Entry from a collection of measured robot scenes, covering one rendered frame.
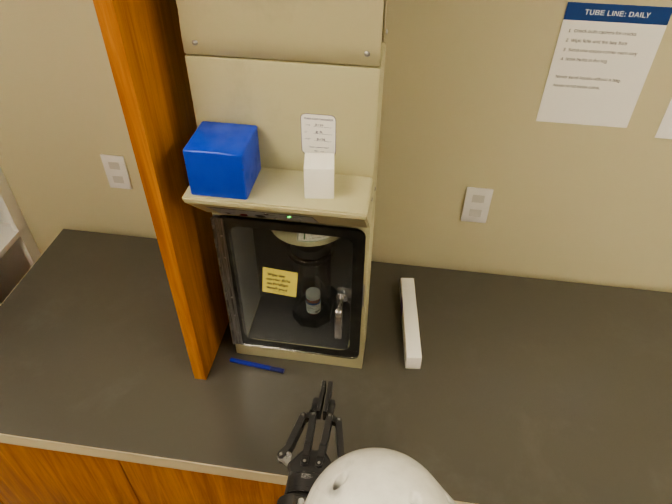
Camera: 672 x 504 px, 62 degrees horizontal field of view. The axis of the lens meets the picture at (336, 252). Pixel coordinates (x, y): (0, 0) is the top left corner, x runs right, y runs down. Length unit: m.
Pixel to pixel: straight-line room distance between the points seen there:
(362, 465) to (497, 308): 1.17
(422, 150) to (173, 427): 0.90
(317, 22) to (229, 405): 0.87
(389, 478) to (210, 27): 0.72
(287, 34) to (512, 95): 0.67
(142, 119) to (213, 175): 0.14
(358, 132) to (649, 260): 1.07
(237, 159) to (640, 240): 1.18
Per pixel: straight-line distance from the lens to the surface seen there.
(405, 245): 1.67
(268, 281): 1.22
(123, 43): 0.92
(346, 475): 0.48
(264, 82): 0.96
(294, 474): 1.01
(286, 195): 0.97
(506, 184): 1.55
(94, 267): 1.80
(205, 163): 0.94
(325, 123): 0.97
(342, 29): 0.90
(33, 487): 1.81
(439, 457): 1.31
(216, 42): 0.96
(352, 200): 0.95
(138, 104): 0.96
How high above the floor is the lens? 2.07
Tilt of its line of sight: 42 degrees down
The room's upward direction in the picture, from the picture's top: 1 degrees clockwise
